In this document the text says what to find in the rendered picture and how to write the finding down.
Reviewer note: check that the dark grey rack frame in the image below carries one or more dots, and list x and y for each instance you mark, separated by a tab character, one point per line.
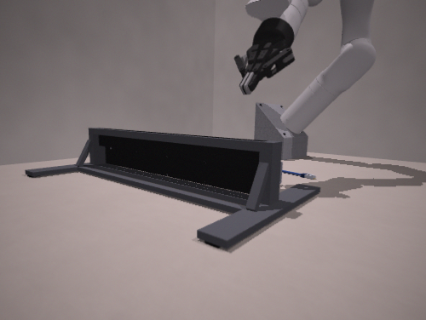
249	166

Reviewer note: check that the grey ethernet plug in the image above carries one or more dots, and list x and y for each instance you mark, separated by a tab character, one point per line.
307	175

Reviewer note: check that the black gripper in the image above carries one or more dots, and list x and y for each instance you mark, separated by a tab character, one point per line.
269	33

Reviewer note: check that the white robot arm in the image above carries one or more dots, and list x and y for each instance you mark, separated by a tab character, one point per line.
356	57

